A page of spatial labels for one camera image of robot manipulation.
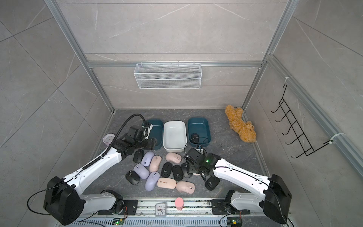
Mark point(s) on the white wire mesh basket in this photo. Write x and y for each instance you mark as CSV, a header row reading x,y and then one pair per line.
x,y
168,75

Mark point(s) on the pink mouse top centre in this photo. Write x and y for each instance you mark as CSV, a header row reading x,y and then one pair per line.
x,y
173,157

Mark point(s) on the pink mouse upright left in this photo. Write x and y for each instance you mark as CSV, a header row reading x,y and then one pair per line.
x,y
155,163

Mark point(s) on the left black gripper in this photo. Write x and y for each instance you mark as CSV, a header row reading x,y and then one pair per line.
x,y
151,144

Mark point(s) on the purple mouse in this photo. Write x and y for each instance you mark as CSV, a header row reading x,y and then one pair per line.
x,y
147,158
152,181
142,171

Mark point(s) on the black wall hook rack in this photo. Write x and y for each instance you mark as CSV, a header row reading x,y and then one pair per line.
x,y
296,128

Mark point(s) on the purple mouse bottom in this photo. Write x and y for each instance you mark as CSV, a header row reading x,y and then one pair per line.
x,y
152,181

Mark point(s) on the brown teddy bear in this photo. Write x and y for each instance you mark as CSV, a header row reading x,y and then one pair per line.
x,y
245,130

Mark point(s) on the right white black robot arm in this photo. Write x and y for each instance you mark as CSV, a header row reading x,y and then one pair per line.
x,y
270,194

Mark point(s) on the right teal storage box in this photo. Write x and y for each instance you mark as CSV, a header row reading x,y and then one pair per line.
x,y
199,125

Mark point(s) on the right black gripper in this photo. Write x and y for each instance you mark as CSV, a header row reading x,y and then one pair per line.
x,y
192,170

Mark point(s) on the pink mouse bottom left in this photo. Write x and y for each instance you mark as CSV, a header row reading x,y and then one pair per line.
x,y
167,183

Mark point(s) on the purple mouse top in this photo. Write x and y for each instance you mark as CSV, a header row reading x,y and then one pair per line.
x,y
147,158

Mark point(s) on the purple mouse middle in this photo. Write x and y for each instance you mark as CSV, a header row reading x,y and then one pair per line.
x,y
142,171

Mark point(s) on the pink cylinder object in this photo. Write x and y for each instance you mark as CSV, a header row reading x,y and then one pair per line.
x,y
179,203

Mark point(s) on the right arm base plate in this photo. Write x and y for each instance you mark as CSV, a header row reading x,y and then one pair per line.
x,y
221,208

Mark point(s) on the small white desk clock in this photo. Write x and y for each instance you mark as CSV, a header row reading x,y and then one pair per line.
x,y
160,209

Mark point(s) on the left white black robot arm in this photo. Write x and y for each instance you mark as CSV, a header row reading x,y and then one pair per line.
x,y
65,199

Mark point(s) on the teal storage box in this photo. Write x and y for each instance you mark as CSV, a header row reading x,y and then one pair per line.
x,y
199,125
157,132

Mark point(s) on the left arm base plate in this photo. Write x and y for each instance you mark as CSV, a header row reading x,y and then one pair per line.
x,y
127,207

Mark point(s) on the pink mouse bottom right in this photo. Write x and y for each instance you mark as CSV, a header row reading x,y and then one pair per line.
x,y
185,187

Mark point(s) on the black mouse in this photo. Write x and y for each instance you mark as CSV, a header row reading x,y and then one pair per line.
x,y
166,170
177,172
185,167
132,177
212,182
194,138
138,156

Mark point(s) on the white storage box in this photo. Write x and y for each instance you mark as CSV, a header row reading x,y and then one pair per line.
x,y
174,136

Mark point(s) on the left teal storage box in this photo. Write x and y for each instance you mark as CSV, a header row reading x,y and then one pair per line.
x,y
157,132

